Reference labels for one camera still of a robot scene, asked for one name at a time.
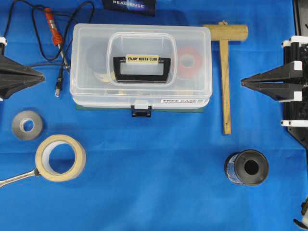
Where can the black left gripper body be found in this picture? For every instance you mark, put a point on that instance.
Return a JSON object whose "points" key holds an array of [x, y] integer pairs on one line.
{"points": [[2, 48]]}

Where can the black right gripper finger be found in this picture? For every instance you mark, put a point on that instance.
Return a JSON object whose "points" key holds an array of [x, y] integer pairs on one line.
{"points": [[288, 71], [283, 92]]}

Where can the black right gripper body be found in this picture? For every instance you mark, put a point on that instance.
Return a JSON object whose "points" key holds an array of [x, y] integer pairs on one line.
{"points": [[295, 113]]}

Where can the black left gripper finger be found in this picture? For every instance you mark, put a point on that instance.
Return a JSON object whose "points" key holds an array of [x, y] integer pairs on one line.
{"points": [[11, 71], [8, 89]]}

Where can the clear plastic tool box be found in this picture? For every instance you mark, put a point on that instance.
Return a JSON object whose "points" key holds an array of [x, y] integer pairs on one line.
{"points": [[90, 89]]}

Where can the black tape roll in box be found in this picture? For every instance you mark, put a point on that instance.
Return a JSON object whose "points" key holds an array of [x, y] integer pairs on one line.
{"points": [[96, 57]]}

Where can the red tape roll in box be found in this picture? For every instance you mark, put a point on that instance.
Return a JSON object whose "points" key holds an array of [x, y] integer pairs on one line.
{"points": [[190, 62]]}

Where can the black and white box latch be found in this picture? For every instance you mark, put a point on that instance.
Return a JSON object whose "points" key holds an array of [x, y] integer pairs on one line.
{"points": [[141, 109]]}

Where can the grey tape roll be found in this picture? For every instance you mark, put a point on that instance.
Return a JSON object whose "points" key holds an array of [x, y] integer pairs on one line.
{"points": [[27, 125]]}

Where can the green cutting mat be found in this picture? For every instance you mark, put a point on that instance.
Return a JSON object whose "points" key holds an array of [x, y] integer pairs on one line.
{"points": [[199, 110]]}

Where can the wooden T-shaped mallet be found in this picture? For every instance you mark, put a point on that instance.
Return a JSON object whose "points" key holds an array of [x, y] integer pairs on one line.
{"points": [[223, 33]]}

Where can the beige masking tape roll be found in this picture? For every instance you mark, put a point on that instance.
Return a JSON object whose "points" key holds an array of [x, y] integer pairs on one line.
{"points": [[60, 158]]}

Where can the silver wrench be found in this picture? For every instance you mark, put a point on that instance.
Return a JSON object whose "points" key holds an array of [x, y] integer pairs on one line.
{"points": [[31, 173]]}

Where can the black white object at corner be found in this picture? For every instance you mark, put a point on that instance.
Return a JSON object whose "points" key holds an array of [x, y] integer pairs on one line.
{"points": [[303, 224]]}

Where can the blue table cloth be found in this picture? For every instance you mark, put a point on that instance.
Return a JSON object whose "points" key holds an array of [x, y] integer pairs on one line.
{"points": [[166, 172]]}

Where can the black wire spool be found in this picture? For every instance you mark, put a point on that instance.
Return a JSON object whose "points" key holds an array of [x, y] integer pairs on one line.
{"points": [[248, 167]]}

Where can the black tool box handle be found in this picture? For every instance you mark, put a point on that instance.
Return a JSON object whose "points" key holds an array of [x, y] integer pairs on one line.
{"points": [[135, 68]]}

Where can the RealSense camera box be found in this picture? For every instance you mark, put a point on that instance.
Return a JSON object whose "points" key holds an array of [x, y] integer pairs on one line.
{"points": [[143, 7]]}

